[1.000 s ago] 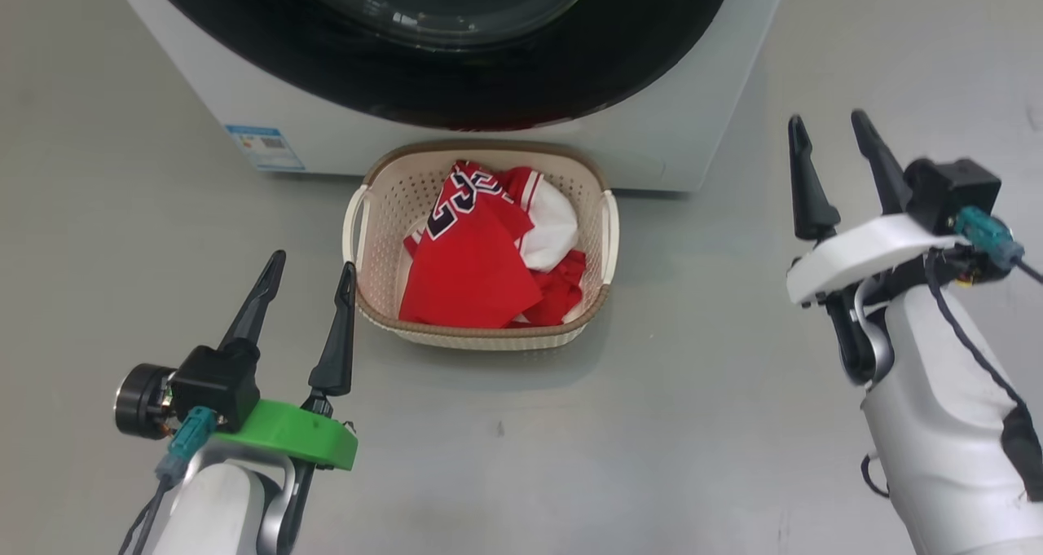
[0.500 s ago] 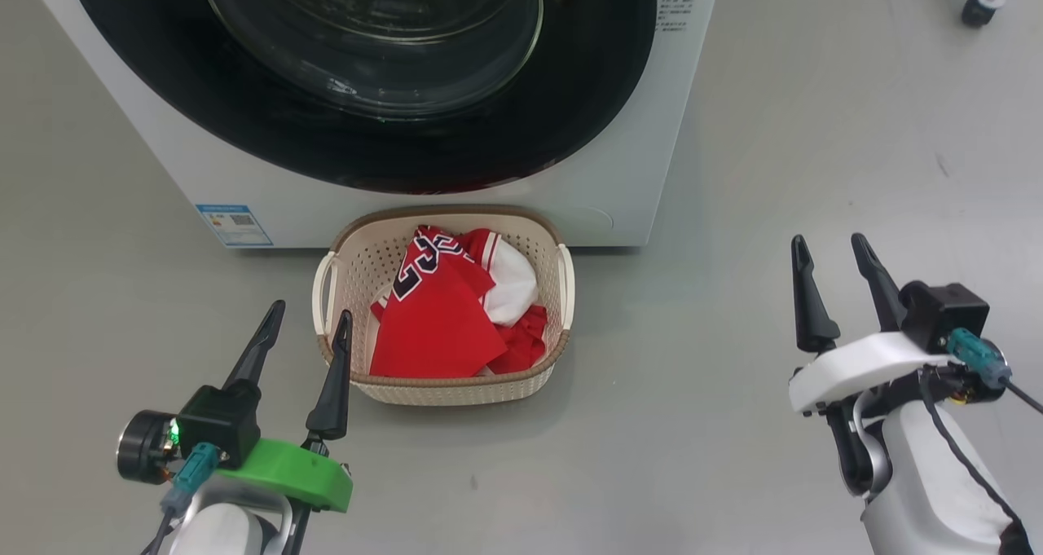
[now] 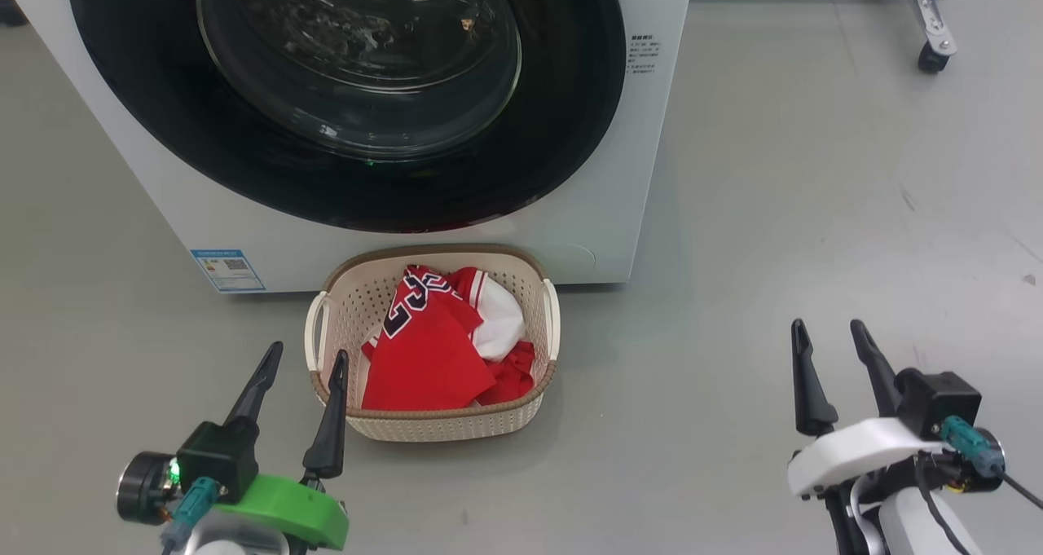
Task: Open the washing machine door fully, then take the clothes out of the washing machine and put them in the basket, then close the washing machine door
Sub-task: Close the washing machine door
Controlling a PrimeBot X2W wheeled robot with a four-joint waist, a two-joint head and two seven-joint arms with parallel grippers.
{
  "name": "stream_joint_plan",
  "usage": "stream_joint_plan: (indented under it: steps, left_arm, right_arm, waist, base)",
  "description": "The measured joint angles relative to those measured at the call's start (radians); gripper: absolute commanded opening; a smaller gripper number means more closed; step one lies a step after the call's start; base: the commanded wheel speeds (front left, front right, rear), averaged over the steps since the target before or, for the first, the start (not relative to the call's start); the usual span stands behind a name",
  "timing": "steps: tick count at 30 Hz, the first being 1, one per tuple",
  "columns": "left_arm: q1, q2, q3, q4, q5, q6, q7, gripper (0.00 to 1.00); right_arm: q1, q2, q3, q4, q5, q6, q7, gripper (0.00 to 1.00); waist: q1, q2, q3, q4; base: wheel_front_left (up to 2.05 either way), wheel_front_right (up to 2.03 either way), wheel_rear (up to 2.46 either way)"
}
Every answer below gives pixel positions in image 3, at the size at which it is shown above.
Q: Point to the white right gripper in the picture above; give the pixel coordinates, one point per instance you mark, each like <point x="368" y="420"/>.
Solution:
<point x="855" y="453"/>

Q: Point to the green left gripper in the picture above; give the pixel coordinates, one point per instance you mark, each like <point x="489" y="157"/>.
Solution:
<point x="301" y="510"/>

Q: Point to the red and white jersey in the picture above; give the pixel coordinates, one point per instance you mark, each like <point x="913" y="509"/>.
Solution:
<point x="424" y="359"/>

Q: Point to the black glass washing machine door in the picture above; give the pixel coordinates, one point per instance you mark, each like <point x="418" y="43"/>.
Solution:
<point x="244" y="172"/>

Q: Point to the cream perforated laundry basket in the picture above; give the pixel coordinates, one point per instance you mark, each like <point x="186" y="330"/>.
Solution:
<point x="456" y="425"/>

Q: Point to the white front-load washing machine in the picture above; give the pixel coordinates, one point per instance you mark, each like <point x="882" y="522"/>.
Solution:
<point x="644" y="172"/>

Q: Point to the blue energy label sticker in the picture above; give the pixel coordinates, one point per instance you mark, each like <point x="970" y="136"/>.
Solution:
<point x="228" y="270"/>

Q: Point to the black caster wheel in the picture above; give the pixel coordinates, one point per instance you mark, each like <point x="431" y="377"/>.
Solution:
<point x="931" y="59"/>

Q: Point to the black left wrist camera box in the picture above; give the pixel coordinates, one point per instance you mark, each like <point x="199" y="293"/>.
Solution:
<point x="218" y="457"/>

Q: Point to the teal right camera connector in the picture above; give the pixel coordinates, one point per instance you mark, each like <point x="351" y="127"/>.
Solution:
<point x="970" y="445"/>

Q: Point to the teal camera connector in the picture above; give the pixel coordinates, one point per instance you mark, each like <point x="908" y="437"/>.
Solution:
<point x="970" y="445"/>
<point x="191" y="510"/>

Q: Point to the teal left camera connector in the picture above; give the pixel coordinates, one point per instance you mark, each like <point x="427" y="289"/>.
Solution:
<point x="191" y="510"/>

